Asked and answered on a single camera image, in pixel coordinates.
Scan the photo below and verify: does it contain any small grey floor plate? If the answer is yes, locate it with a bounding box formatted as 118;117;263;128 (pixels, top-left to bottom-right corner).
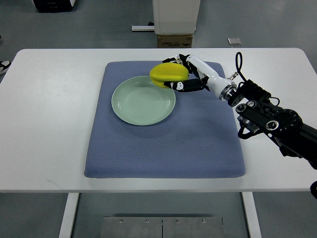
227;37;242;46

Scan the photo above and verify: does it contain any right white table leg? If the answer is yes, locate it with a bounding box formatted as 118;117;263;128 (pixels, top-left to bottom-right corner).
241;192;262;238

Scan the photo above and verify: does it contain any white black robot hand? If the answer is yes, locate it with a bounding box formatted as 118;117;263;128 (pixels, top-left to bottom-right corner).
163;54;237;101

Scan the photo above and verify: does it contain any grey metal base plate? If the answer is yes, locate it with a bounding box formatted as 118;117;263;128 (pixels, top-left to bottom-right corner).
101;217;225;238

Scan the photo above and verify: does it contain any yellow starfruit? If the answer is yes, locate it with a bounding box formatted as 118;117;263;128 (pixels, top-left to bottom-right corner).
149;62;189;88

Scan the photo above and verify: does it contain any blue quilted mat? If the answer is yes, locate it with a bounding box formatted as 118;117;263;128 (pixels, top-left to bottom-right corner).
84;61;246;179

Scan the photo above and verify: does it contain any white floor bar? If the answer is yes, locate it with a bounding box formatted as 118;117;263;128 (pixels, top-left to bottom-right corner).
131;25;155;32

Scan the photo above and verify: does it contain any white table leg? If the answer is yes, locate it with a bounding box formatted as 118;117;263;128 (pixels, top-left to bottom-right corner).
58;193;79;238
241;192;262;238

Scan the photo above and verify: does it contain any brown cardboard box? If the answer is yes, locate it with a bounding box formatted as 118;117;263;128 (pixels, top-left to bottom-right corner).
157;34;193;48

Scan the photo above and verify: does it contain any white cabinet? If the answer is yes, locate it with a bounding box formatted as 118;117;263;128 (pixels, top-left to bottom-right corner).
153;0;201;35

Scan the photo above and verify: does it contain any black white shoe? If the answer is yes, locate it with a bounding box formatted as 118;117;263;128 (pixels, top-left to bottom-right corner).
0;60;11;75

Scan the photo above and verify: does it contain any black white wheeled base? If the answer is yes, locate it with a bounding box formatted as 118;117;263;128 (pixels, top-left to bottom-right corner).
32;0;76;12

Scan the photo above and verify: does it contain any light green plate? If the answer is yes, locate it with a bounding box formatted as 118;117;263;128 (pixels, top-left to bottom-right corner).
111;76;176;126

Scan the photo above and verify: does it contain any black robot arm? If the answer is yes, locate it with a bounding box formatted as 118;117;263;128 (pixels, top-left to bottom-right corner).
225;52;317;169

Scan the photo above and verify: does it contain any left white table leg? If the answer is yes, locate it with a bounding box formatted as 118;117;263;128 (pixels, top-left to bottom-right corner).
58;193;79;238

